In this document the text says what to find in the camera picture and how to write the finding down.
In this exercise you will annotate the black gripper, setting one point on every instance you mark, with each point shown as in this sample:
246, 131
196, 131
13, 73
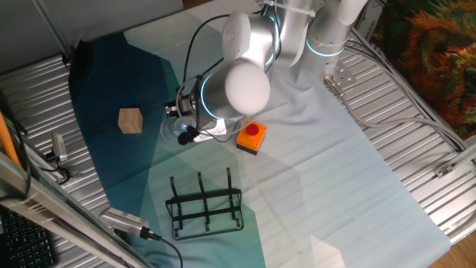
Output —
189, 108

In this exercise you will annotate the clear glass cup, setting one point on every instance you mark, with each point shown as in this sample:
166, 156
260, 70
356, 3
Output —
171, 130

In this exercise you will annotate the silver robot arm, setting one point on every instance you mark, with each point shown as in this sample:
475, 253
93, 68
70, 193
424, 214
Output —
245, 89

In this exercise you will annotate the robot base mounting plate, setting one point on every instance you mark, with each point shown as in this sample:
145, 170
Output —
344, 74

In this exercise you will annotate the wooden cube block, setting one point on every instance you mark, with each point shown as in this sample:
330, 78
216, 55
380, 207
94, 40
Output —
130, 121

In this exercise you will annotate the grey square metal plate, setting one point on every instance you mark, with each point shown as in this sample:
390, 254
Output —
212, 134

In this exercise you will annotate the orange emergency stop button box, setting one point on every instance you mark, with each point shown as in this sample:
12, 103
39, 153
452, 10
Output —
247, 142

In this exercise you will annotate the teal white blue tablecloth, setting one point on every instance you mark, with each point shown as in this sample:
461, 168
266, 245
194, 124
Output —
297, 167

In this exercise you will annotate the grey metal pole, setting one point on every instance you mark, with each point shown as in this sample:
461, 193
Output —
52, 30

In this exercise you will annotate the orange pole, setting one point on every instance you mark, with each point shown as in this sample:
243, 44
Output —
7, 141

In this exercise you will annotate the black keyboard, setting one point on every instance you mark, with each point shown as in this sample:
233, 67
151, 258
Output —
22, 242

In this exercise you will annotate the white cardboard box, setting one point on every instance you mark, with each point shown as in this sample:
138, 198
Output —
372, 18

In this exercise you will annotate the colourful orange green cloth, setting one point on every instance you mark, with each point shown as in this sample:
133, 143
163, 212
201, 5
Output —
427, 56

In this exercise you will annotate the small silver camera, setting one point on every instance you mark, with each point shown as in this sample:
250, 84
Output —
58, 147

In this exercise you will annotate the silver ribbed camera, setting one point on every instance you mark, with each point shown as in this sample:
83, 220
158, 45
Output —
121, 219

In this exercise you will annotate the small camera mount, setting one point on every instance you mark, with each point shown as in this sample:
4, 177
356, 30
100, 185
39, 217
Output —
61, 172

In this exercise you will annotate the aluminium frame bar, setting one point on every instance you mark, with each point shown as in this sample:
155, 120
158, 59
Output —
56, 212

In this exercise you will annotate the metal table bracket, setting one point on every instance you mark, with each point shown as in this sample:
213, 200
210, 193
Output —
443, 170

